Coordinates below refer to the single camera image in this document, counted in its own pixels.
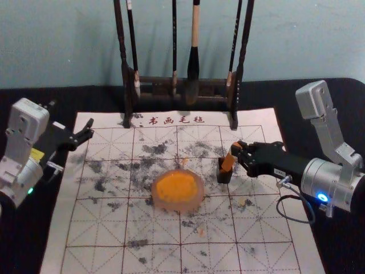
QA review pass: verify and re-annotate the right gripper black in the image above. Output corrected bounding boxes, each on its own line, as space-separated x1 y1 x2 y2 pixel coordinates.
230 139 311 189

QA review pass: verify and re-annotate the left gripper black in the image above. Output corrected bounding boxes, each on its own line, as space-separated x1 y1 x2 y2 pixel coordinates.
33 118 95 175

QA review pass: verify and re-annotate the dark stamp with orange face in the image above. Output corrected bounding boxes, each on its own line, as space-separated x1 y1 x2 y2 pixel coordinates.
216 144 241 184

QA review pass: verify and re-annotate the dark wooden brush rack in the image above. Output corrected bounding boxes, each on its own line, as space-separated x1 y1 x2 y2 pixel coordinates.
113 0 256 131

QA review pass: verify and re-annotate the pink dish of orange paste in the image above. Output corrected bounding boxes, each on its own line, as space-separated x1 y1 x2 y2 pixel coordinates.
151 168 206 213

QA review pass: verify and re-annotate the thin dark brush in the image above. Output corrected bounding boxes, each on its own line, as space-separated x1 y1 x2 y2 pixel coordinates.
171 0 178 97
226 0 244 87
126 0 141 98

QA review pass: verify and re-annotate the white felt mat red grid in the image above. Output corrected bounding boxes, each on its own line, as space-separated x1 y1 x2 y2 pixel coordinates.
39 107 326 274

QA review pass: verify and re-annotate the black table cloth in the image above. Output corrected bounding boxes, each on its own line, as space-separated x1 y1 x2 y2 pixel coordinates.
0 76 365 274

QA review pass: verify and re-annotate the thin dark gripper cable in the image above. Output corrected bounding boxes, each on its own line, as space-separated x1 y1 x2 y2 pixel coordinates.
275 175 316 225

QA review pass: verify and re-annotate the large brush pale handle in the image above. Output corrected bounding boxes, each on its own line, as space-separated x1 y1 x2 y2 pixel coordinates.
184 0 201 106

